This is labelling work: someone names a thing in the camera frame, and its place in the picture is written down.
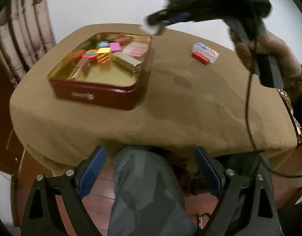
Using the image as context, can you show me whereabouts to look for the person's right hand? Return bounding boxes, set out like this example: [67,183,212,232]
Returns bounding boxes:
[231,29,302,89]

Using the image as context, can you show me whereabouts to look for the beaded bracelet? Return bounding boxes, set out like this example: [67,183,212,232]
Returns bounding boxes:
[284,64,302,94]

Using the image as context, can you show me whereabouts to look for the red metal tin box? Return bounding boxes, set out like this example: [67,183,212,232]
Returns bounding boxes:
[48,32,152,111]

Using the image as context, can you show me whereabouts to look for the black cable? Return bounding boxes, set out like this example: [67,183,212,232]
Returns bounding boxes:
[236,0,302,179]

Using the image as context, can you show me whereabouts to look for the clear floss box blue label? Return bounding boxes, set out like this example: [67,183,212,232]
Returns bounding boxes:
[192,42,219,64]

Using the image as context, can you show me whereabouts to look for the pink translucent packet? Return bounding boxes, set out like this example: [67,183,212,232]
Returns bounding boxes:
[123,42,150,61]

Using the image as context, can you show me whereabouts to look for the yellow striped block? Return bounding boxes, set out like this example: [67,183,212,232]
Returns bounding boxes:
[95,47,114,64]

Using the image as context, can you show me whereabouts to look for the patterned curtain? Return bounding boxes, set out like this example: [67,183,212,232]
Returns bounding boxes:
[0,0,57,84]

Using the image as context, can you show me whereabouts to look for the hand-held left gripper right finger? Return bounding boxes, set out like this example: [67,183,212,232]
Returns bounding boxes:
[194,146,281,236]

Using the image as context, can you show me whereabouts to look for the tan tablecloth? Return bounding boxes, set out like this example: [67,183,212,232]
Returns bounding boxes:
[9,24,299,175]

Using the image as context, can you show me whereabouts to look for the bright red block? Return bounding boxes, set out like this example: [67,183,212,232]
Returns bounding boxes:
[191,51,211,65]

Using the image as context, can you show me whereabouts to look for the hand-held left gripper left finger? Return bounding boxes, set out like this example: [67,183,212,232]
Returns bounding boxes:
[22,146,107,236]

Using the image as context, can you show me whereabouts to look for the pink block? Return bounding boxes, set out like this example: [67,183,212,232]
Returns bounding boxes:
[109,42,122,53]

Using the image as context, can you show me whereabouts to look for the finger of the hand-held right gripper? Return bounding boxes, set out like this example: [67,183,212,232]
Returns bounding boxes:
[164,12,192,27]
[145,7,173,26]

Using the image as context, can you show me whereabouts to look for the brown floral cloth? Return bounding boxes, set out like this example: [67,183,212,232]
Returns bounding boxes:
[276,88,302,145]

